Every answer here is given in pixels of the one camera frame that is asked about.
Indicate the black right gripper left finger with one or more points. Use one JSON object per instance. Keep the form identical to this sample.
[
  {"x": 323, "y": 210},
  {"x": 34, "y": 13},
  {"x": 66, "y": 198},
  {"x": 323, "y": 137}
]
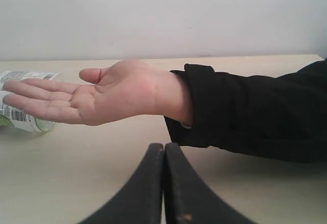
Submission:
[{"x": 140, "y": 199}]

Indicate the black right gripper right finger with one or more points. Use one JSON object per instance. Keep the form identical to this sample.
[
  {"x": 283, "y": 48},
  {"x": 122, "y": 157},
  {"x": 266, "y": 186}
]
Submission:
[{"x": 187, "y": 198}]

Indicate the green lime label bottle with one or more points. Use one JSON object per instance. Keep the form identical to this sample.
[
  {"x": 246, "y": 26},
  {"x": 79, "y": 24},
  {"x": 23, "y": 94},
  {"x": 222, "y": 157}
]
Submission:
[{"x": 15, "y": 118}]

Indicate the person's open bare hand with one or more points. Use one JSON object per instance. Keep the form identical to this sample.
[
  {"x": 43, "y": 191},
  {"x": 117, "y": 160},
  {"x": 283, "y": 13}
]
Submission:
[{"x": 126, "y": 89}]

